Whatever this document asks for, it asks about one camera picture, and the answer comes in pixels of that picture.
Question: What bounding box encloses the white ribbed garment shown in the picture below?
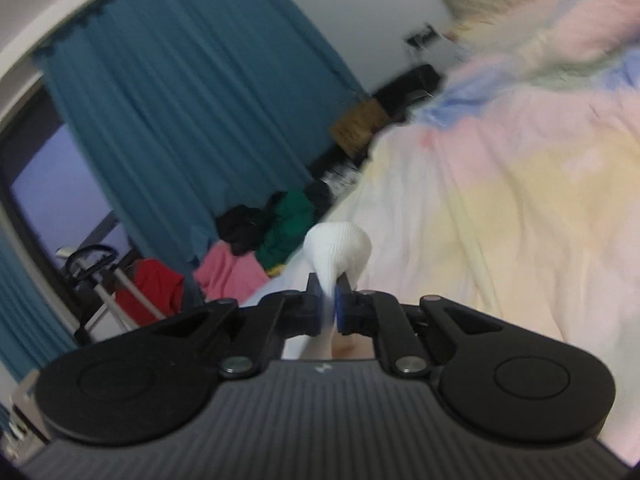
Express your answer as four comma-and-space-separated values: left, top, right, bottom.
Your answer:
300, 221, 372, 360

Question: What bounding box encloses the brown cardboard box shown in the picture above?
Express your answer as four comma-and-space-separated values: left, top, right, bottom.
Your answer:
330, 99, 390, 158

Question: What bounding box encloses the white drying rack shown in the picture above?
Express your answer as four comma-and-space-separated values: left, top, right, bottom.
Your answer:
55, 244, 168, 347

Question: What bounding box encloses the green cloth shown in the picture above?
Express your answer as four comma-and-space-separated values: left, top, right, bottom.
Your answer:
255, 190, 316, 273

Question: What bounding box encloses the teal curtain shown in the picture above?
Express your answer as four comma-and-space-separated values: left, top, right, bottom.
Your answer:
0, 0, 371, 380

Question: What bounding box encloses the pastel rainbow bed cover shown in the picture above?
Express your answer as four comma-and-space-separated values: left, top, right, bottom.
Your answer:
240, 0, 640, 466

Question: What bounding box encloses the pink cloth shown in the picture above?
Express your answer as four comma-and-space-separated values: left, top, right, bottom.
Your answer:
192, 240, 270, 304

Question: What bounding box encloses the red cloth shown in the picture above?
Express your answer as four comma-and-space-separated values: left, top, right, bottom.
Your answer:
115, 259, 184, 327

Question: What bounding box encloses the black cloth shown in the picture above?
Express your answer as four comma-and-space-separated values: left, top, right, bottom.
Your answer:
215, 205, 277, 256

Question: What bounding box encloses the dark framed window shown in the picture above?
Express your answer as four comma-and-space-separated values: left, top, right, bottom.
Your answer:
1, 89, 138, 321

